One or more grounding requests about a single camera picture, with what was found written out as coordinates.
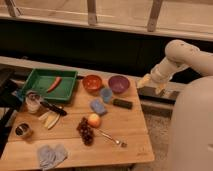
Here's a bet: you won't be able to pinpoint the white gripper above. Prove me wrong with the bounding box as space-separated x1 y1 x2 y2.
136 57 183 96

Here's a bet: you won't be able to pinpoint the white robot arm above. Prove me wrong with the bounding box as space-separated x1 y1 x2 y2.
137 40 213 171

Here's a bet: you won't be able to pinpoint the purple bowl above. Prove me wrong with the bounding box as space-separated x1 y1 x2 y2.
108 75 130 94

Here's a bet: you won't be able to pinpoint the red bowl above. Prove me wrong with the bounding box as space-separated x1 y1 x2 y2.
82 75 102 92

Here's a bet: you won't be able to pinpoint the black rectangular block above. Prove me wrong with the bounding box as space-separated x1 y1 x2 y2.
113 99 133 109

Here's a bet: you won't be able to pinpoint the small blue cup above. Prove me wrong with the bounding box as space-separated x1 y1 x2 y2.
100 88 112 103

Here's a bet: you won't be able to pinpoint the blue sponge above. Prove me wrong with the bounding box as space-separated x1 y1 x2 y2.
90 99 107 115

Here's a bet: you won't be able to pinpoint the wooden table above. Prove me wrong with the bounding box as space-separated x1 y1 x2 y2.
0 82 154 171

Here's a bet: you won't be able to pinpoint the metal spoon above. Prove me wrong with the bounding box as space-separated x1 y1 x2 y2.
96 129 127 148

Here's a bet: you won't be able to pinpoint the orange apple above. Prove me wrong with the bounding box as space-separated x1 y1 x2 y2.
88 113 101 128

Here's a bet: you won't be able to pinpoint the dark grape bunch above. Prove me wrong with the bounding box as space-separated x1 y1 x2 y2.
77 117 94 146

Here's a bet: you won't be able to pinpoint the green plastic tray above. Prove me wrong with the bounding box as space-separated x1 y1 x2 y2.
21 68 78 103

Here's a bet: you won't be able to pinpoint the sliced banana pieces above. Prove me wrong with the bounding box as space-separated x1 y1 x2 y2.
38 111 60 129

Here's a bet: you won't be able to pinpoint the clear glass jar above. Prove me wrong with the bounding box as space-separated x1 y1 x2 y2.
25 91 41 113

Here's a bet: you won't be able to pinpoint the grey crumpled cloth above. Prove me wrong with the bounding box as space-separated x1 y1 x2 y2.
37 144 68 171

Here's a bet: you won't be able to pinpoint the small metal cup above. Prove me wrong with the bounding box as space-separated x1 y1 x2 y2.
15 123 33 139

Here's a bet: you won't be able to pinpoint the black handled knife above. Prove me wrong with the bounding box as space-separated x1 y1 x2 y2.
40 101 67 116

